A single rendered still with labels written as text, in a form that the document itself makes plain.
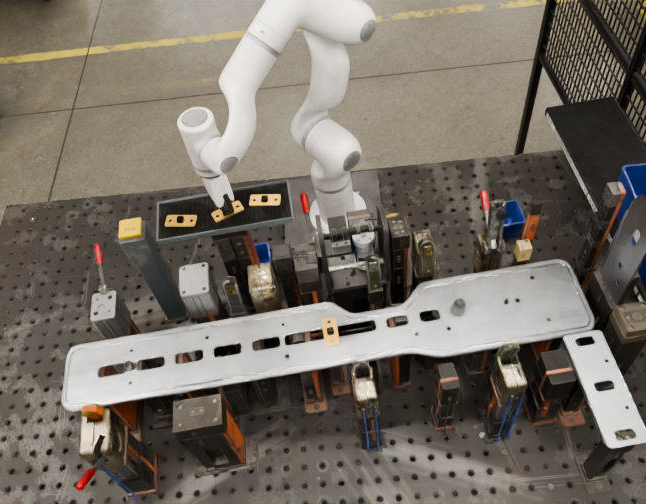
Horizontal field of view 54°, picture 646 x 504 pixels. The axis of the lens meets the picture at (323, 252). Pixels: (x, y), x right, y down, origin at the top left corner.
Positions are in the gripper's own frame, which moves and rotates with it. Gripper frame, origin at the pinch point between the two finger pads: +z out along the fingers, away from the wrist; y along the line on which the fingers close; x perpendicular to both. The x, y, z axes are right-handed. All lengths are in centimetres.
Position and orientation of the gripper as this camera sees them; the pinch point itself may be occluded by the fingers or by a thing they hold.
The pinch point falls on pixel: (225, 205)
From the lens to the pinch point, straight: 173.3
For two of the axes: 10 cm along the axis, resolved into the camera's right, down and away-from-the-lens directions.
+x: 8.7, -4.4, 2.1
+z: 1.0, 5.7, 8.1
